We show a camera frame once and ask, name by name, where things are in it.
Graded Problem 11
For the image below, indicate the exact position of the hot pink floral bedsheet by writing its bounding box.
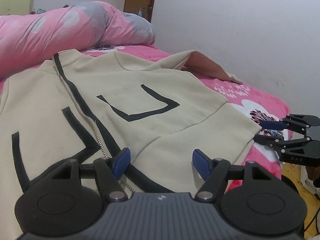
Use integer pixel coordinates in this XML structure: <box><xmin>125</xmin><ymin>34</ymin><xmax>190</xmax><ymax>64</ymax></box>
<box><xmin>82</xmin><ymin>45</ymin><xmax>291</xmax><ymax>178</ymax></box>

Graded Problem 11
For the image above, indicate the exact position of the beige zip jacket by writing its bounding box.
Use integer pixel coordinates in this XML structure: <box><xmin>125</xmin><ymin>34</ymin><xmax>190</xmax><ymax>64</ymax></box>
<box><xmin>1</xmin><ymin>50</ymin><xmax>260</xmax><ymax>239</ymax></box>

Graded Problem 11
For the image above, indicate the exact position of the pink floral rolled duvet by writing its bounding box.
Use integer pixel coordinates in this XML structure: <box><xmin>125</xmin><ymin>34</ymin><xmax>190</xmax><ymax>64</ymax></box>
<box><xmin>1</xmin><ymin>1</ymin><xmax>156</xmax><ymax>79</ymax></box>

